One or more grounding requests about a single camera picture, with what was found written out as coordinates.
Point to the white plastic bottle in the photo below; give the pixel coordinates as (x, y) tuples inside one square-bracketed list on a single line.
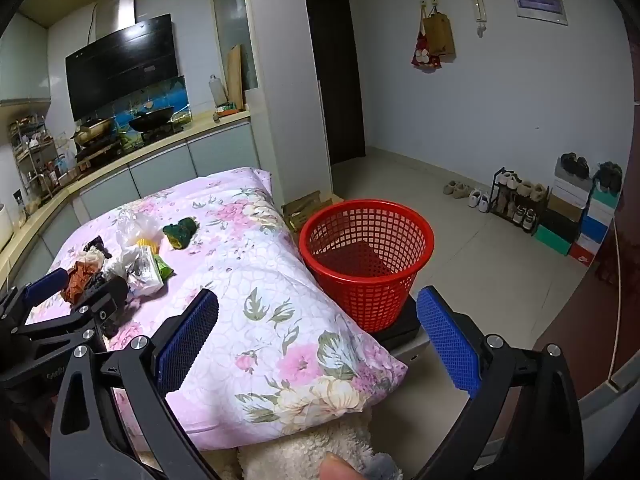
[(216, 92)]

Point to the row of light shoes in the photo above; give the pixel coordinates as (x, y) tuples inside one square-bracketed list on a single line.
[(525, 189)]

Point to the dark brown door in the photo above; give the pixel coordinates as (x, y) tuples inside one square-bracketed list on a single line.
[(340, 85)]

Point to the grey kitchen base cabinets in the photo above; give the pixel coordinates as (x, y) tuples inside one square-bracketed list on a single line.
[(220, 152)]

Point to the cardboard box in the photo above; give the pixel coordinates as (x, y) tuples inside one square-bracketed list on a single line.
[(305, 207)]

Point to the person's right hand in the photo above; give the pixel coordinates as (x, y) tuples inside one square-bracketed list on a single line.
[(339, 467)]

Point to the black range hood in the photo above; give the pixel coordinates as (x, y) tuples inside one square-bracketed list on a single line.
[(120, 70)]

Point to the black shoe rack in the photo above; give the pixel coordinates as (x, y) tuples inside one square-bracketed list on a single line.
[(496, 195)]

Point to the green yellow scouring sponge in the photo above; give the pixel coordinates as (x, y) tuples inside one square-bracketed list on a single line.
[(181, 234)]

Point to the stack of shoe boxes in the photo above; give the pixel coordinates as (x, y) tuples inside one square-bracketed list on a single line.
[(570, 210)]

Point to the white sneaker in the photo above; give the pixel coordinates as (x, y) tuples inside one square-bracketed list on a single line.
[(486, 203), (475, 199)]

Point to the black gas stove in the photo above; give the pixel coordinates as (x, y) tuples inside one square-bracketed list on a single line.
[(100, 150)]

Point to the beige slipper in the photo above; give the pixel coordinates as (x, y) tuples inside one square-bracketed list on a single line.
[(450, 188), (462, 191)]

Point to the light green snack packet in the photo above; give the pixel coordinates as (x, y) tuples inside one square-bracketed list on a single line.
[(164, 267)]

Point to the dark grey shoe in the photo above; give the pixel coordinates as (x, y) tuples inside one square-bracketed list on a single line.
[(601, 175), (615, 177)]

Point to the metal spice rack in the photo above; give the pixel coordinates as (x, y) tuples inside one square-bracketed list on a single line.
[(37, 160)]

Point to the black flat stand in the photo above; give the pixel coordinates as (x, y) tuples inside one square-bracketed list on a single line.
[(402, 325)]

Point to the grey curved panel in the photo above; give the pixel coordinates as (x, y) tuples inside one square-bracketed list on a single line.
[(610, 385)]

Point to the white electrical panel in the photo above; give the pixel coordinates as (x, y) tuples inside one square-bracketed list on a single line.
[(540, 4)]

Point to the red mesh basket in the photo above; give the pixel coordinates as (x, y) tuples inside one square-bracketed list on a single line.
[(370, 305)]

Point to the red printed bag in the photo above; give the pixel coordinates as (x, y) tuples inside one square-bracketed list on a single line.
[(422, 57)]

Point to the orange sponge tray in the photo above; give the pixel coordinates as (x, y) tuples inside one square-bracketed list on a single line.
[(229, 109)]

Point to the wooden cutting board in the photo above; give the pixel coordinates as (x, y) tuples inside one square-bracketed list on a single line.
[(235, 80)]

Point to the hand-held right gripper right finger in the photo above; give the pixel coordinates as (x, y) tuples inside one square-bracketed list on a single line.
[(447, 345)]

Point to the brown wrapper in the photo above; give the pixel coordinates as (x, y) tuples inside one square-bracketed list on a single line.
[(77, 282)]

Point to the pink floral quilt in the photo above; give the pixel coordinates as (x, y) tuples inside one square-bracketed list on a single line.
[(260, 270)]

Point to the black plastic bag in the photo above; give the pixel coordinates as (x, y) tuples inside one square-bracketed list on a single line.
[(95, 246)]

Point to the golden cooking pot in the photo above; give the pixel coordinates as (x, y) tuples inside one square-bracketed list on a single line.
[(95, 129)]

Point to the blue sea-print backsplash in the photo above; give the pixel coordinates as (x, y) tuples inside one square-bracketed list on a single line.
[(125, 112)]

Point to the white fluffy cloth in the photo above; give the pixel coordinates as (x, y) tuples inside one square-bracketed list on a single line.
[(300, 450)]

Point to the black wok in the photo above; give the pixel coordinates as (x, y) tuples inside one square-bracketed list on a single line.
[(152, 119)]

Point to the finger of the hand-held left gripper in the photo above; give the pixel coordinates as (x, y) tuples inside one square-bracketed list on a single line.
[(45, 284), (112, 305)]

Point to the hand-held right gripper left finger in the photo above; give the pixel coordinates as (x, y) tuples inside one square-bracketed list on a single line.
[(187, 345)]

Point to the grey kitchen wall cabinets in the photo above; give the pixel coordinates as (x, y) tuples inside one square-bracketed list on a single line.
[(25, 60)]

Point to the white intercom phone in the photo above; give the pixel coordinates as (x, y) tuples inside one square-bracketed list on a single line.
[(480, 10)]

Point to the frosted glass partition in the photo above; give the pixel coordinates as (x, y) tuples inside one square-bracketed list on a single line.
[(230, 10)]

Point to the white crumpled tissue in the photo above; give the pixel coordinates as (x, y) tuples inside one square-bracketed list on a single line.
[(95, 260)]

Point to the white silver wrapper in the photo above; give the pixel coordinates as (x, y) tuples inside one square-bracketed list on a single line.
[(140, 272)]

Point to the black shoe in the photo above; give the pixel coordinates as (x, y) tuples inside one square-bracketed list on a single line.
[(582, 167), (568, 164)]

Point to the brown paper bag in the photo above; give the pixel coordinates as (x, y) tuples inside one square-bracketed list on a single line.
[(440, 35)]

